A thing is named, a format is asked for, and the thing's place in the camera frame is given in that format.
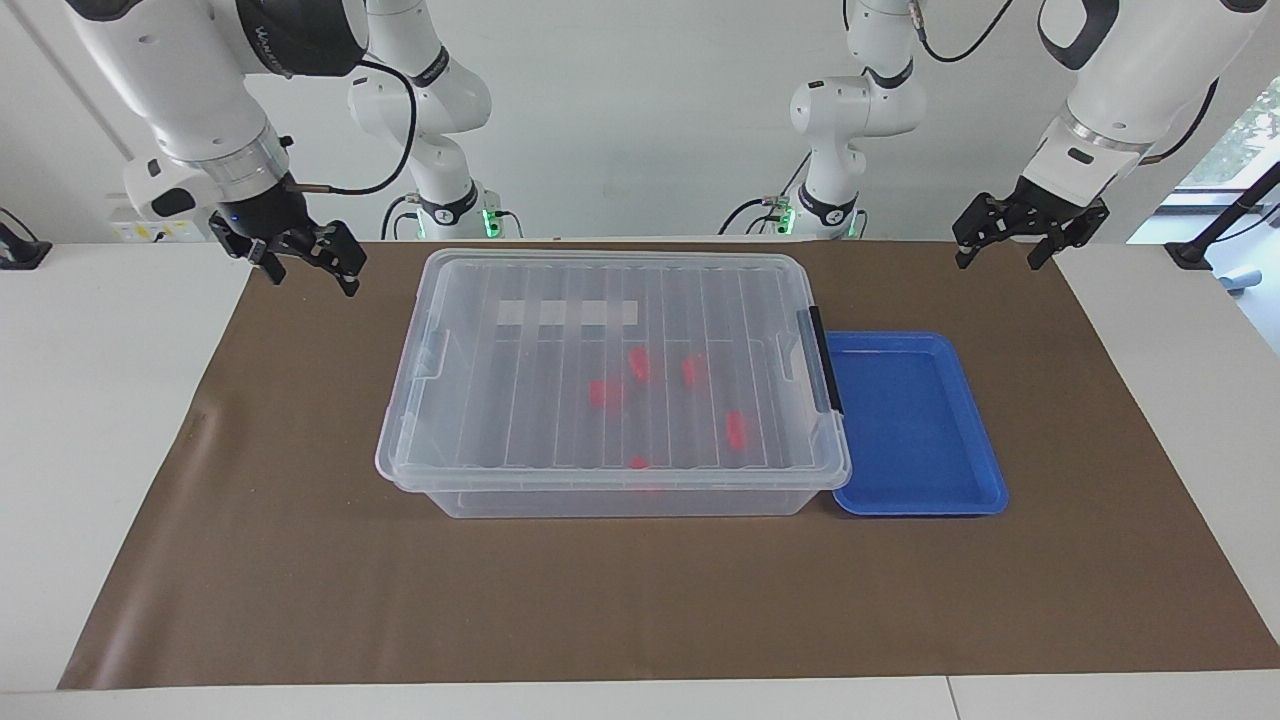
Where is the black box latch handle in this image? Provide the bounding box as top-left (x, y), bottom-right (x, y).
top-left (808, 306), bottom-right (844, 415)

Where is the black base cable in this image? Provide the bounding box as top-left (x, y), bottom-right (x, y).
top-left (380, 193), bottom-right (426, 241)
top-left (718, 150), bottom-right (803, 236)

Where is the clear plastic storage box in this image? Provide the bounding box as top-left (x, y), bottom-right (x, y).
top-left (375, 248), bottom-right (853, 519)

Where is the blue plastic tray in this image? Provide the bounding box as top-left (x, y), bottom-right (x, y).
top-left (822, 331), bottom-right (1009, 517)

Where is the clear ribbed plastic lid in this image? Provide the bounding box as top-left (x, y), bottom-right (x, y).
top-left (375, 248), bottom-right (853, 493)

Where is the white wall outlet box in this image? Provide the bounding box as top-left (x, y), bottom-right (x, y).
top-left (108, 205), bottom-right (216, 244)

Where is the window with green view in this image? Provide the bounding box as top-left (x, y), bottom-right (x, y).
top-left (1175, 78), bottom-right (1280, 193)

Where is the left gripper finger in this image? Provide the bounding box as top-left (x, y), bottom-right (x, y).
top-left (952, 193), bottom-right (1021, 271)
top-left (1027, 198), bottom-right (1112, 272)

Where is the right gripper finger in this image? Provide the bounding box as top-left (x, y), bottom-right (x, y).
top-left (240, 238), bottom-right (293, 288)
top-left (300, 220), bottom-right (368, 299)

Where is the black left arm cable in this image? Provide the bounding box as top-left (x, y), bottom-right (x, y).
top-left (905, 0), bottom-right (1221, 163)

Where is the black table clamp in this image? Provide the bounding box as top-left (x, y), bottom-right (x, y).
top-left (0, 208), bottom-right (53, 271)

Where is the black angled stand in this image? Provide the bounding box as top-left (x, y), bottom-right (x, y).
top-left (1165, 160), bottom-right (1280, 271)

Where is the brown table mat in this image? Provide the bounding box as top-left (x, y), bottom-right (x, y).
top-left (58, 240), bottom-right (1280, 691)

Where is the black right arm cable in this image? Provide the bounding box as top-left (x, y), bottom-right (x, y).
top-left (290, 58), bottom-right (418, 197)

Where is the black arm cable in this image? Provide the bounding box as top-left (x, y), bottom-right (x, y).
top-left (290, 58), bottom-right (418, 197)
top-left (905, 0), bottom-right (1221, 163)

